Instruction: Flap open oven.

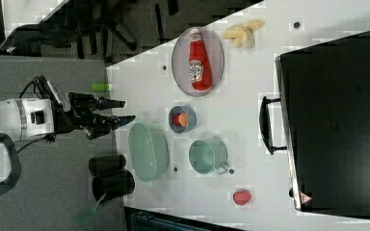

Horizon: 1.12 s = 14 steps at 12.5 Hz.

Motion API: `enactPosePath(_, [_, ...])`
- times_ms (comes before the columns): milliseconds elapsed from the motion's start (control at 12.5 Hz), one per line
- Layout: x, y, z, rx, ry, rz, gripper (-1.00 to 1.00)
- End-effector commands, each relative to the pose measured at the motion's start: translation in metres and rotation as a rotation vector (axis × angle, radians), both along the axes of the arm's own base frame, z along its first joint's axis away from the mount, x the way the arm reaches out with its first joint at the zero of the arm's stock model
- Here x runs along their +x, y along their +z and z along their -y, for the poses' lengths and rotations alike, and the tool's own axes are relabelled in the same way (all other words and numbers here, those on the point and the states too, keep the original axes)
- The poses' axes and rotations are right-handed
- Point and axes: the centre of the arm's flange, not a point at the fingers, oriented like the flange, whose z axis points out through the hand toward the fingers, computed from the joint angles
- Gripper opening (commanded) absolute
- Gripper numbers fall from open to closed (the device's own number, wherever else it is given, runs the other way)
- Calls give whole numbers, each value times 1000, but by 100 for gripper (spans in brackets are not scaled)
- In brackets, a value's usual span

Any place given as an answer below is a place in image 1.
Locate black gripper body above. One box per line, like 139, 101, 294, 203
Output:
54, 92, 111, 140

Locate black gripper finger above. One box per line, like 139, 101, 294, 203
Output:
97, 99, 125, 111
109, 115, 136, 130

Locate black oven door handle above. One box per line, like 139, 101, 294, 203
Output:
259, 96, 287, 155

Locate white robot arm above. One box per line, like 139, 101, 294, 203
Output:
0, 92, 136, 141

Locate green marker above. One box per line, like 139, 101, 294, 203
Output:
91, 83, 111, 92

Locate black cylinder upper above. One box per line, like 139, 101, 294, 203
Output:
89, 154, 126, 176

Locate black cylinder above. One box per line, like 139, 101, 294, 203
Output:
89, 154, 126, 176
92, 169, 135, 203

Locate green oval bowl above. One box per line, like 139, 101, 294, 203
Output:
128, 123, 169, 183

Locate black cylinder lower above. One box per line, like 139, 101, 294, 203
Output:
92, 169, 135, 203

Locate orange egg toy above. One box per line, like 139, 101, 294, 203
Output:
172, 113, 188, 127

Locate small blue bowl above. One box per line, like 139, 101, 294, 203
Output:
169, 106, 197, 134

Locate black office chair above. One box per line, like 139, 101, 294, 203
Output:
0, 0, 137, 53

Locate green mug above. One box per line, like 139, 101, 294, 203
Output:
189, 138, 228, 175

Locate red ketchup bottle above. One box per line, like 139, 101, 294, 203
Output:
188, 28, 212, 90

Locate green spatula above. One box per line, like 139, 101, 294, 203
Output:
73, 194, 106, 225

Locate red strawberry toy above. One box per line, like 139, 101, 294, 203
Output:
232, 190, 251, 206

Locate yellow banana bunch toy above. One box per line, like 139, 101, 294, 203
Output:
223, 19, 265, 48

